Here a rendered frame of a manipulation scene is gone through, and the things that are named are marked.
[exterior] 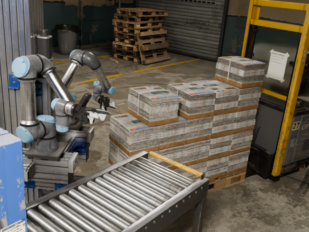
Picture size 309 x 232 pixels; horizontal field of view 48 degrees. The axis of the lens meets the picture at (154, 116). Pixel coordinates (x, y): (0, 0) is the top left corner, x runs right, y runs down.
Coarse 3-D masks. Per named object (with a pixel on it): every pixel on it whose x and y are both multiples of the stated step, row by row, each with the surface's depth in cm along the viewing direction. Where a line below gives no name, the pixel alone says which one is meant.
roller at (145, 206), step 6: (96, 180) 209; (102, 180) 207; (102, 186) 206; (108, 186) 203; (114, 186) 202; (114, 192) 200; (120, 192) 198; (126, 192) 197; (126, 198) 194; (132, 198) 192; (138, 198) 192; (138, 204) 189; (144, 204) 188; (144, 210) 187; (150, 210) 184
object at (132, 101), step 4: (132, 88) 300; (136, 88) 301; (140, 88) 302; (144, 88) 303; (148, 88) 304; (152, 88) 306; (156, 88) 307; (160, 88) 308; (132, 92) 299; (136, 92) 294; (140, 92) 293; (128, 96) 306; (132, 96) 299; (136, 96) 294; (128, 100) 306; (132, 100) 300; (136, 100) 295; (128, 104) 306; (132, 104) 300; (136, 104) 295; (132, 108) 301; (136, 108) 296; (136, 112) 297
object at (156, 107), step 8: (144, 96) 283; (152, 96) 283; (160, 96) 285; (168, 96) 287; (176, 96) 290; (144, 104) 284; (152, 104) 276; (160, 104) 280; (168, 104) 286; (176, 104) 290; (144, 112) 285; (152, 112) 279; (160, 112) 284; (168, 112) 288; (176, 112) 293; (152, 120) 281
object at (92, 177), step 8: (144, 152) 246; (128, 160) 233; (104, 168) 220; (112, 168) 221; (88, 176) 210; (96, 176) 211; (72, 184) 201; (80, 184) 202; (56, 192) 192; (64, 192) 193; (40, 200) 184; (48, 200) 185; (32, 208) 178
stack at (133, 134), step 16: (112, 128) 302; (128, 128) 277; (144, 128) 280; (160, 128) 291; (176, 128) 299; (192, 128) 309; (208, 128) 320; (224, 128) 332; (112, 144) 305; (128, 144) 278; (144, 144) 285; (160, 144) 294; (192, 144) 315; (208, 144) 326; (224, 144) 340; (112, 160) 309; (160, 160) 300; (176, 160) 311; (192, 160) 322; (224, 160) 348; (192, 176) 330; (208, 176) 343; (224, 176) 356; (208, 192) 350
